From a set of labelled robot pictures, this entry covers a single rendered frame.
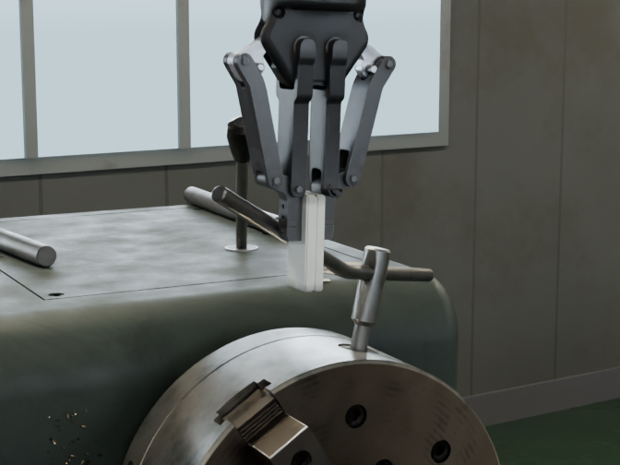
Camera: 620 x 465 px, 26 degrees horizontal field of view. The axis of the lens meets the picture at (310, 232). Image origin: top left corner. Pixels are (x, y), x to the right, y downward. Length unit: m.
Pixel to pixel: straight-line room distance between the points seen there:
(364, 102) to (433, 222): 3.69
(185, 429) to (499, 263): 3.84
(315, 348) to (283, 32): 0.29
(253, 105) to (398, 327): 0.40
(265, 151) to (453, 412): 0.31
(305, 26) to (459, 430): 0.38
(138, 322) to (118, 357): 0.04
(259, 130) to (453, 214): 3.79
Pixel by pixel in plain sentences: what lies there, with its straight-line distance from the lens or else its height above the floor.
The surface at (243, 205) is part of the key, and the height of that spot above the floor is 1.38.
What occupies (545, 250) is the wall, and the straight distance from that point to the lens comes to 5.01.
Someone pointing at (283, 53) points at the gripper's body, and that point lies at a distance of 0.94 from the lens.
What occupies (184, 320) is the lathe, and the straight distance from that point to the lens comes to 1.19.
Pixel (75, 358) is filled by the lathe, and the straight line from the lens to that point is 1.15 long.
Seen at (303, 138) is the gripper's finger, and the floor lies 1.42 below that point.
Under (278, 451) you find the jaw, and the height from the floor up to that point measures 1.19.
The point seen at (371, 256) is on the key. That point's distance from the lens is 1.10.
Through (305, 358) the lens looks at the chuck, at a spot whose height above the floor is 1.24.
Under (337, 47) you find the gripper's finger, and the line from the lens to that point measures 0.95.
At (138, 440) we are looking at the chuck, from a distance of 1.13.
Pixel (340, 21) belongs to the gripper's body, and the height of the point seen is 1.50.
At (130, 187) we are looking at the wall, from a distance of 4.04.
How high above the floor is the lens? 1.52
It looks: 10 degrees down
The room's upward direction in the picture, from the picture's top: straight up
